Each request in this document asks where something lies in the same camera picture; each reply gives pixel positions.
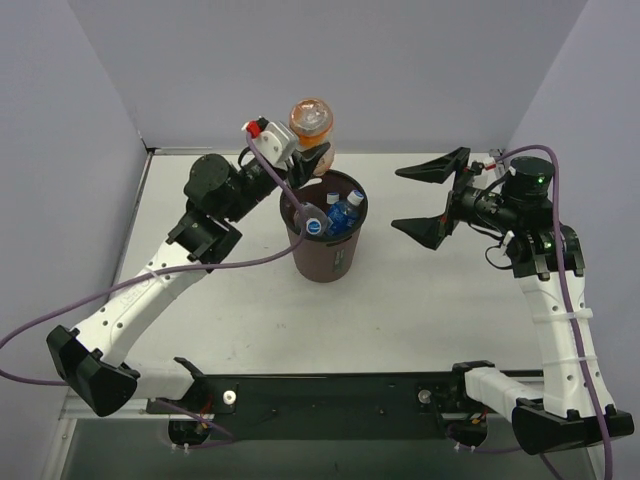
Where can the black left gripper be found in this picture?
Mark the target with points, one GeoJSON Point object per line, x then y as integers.
{"type": "Point", "coordinates": [296, 167]}

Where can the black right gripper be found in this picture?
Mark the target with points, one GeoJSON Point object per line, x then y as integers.
{"type": "Point", "coordinates": [454, 196]}

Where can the orange label plastic bottle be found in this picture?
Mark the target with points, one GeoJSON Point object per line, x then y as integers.
{"type": "Point", "coordinates": [312, 120]}

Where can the white blue label plastic bottle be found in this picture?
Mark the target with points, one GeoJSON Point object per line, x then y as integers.
{"type": "Point", "coordinates": [314, 220]}

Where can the blue label clear plastic bottle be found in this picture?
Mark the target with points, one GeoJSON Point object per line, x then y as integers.
{"type": "Point", "coordinates": [343, 215]}

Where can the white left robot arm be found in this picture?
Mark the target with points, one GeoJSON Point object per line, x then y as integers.
{"type": "Point", "coordinates": [92, 357]}

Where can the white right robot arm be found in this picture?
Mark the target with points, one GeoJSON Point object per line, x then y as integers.
{"type": "Point", "coordinates": [519, 209]}

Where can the brown plastic waste bin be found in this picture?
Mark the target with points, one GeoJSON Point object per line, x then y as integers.
{"type": "Point", "coordinates": [326, 259]}

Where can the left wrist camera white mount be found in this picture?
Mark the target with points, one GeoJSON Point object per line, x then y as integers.
{"type": "Point", "coordinates": [273, 140]}

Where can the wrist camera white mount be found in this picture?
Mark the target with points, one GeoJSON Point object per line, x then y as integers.
{"type": "Point", "coordinates": [273, 140]}
{"type": "Point", "coordinates": [489, 170]}

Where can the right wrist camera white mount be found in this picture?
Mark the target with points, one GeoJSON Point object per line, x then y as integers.
{"type": "Point", "coordinates": [489, 170]}

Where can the black metal base plate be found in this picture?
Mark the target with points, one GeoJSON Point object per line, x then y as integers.
{"type": "Point", "coordinates": [369, 406]}

